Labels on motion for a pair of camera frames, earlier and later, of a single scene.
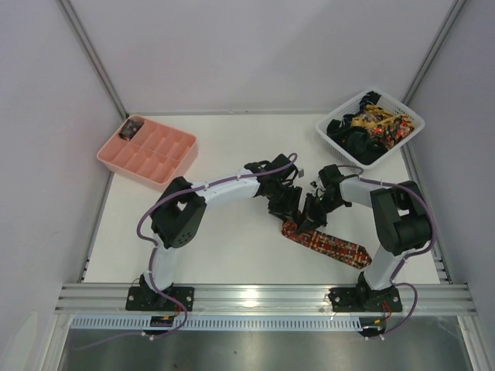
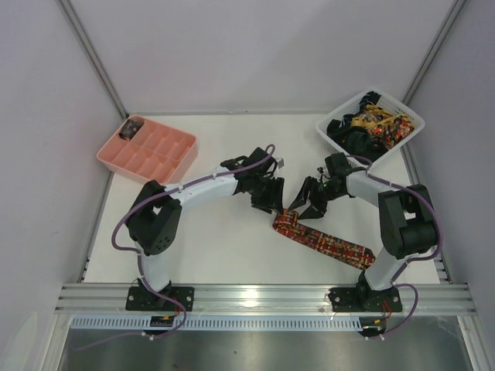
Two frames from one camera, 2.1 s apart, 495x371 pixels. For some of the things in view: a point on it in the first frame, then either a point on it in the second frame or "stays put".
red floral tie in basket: (392, 133) stays put
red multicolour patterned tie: (352, 254) stays put
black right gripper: (316, 209) → (315, 194)
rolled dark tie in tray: (130, 128) stays put
